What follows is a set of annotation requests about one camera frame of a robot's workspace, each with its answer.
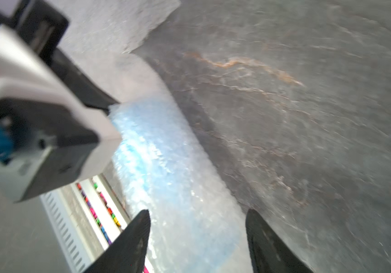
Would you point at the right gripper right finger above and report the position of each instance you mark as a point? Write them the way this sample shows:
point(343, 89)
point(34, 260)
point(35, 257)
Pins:
point(268, 252)

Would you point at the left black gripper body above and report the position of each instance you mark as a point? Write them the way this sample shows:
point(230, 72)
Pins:
point(37, 23)

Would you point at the blue plastic wine glass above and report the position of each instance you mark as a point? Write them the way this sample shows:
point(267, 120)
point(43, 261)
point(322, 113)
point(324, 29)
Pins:
point(197, 225)

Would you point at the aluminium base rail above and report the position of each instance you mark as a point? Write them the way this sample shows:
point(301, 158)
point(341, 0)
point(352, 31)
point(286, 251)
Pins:
point(87, 218)

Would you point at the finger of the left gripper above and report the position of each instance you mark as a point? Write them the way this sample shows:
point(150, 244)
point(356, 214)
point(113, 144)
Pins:
point(79, 84)

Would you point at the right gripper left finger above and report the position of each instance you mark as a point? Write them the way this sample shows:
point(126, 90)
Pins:
point(127, 253)

